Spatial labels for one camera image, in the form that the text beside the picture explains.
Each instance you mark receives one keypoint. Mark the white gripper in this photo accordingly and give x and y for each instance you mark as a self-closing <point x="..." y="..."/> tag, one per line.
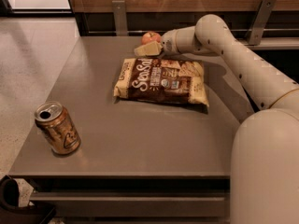
<point x="168" y="44"/>

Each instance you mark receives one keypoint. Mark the red apple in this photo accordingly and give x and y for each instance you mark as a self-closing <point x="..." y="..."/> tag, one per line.
<point x="149" y="37"/>

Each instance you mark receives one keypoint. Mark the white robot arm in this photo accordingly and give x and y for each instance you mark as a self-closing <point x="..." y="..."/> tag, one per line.
<point x="264" y="176"/>

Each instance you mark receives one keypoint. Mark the orange soda can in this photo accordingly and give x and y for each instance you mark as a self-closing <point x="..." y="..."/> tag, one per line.
<point x="53" y="119"/>

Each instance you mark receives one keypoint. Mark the brown sea salt chip bag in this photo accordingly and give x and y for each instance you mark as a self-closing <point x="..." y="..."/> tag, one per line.
<point x="161" y="81"/>

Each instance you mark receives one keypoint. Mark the left metal wall bracket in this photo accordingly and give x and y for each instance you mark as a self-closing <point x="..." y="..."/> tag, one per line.
<point x="120" y="17"/>

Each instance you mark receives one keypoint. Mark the metal wall bracket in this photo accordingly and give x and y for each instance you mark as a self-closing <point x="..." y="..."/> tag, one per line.
<point x="255" y="32"/>
<point x="120" y="17"/>

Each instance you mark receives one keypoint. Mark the right metal wall bracket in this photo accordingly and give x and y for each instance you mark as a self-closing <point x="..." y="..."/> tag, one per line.
<point x="255" y="32"/>

